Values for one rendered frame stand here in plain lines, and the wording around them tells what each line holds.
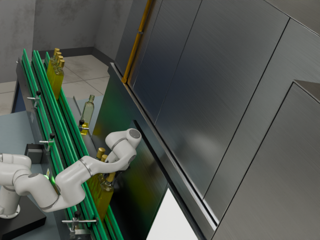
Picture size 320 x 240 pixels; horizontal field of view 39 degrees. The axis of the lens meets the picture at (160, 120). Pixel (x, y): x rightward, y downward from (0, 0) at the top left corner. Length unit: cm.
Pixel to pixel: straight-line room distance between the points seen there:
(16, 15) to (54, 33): 90
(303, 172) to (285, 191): 6
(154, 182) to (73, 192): 38
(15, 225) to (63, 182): 53
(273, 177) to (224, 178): 75
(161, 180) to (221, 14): 72
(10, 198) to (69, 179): 49
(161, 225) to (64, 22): 416
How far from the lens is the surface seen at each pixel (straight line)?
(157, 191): 194
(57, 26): 572
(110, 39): 606
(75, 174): 176
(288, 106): 84
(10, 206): 222
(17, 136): 289
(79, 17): 588
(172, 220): 185
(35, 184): 180
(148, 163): 202
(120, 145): 181
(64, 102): 299
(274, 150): 86
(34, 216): 228
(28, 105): 311
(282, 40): 143
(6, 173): 196
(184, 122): 183
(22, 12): 498
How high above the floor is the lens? 236
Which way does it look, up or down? 27 degrees down
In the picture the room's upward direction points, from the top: 21 degrees clockwise
